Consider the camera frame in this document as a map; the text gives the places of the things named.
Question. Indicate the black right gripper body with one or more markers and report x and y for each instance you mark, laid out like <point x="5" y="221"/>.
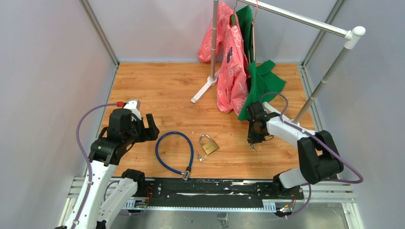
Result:
<point x="254" y="135"/>

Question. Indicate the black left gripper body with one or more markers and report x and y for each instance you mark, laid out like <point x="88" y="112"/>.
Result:
<point x="135" y="134"/>

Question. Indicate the silver padlock keys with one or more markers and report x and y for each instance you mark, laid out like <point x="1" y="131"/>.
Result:
<point x="252" y="147"/>

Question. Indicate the brass padlock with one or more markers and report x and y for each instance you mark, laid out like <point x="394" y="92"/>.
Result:
<point x="210" y="146"/>

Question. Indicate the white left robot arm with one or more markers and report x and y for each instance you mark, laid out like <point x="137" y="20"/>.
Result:
<point x="92" y="210"/>

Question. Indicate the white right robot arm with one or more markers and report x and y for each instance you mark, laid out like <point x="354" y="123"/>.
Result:
<point x="317" y="152"/>

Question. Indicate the green garment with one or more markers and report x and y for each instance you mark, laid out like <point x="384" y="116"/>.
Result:
<point x="262" y="83"/>

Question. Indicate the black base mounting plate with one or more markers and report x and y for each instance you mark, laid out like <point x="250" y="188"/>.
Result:
<point x="204" y="193"/>

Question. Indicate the pink patterned garment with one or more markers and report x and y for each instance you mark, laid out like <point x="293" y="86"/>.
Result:
<point x="232" y="90"/>

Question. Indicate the pink clothes hanger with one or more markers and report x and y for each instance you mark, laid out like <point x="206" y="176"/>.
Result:
<point x="253" y="31"/>

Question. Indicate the metal clothes rack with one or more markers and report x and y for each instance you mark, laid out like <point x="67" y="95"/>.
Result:
<point x="351" y="37"/>

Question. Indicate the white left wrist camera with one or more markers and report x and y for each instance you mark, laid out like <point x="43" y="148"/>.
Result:
<point x="134" y="105"/>

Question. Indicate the blue cable lock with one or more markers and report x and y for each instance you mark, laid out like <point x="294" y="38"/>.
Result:
<point x="175" y="143"/>

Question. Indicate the small silver cable-lock keys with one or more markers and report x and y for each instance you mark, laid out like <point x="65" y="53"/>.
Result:
<point x="200" y="158"/>

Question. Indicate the aluminium frame rail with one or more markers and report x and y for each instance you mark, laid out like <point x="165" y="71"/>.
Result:
<point x="99" y="31"/>

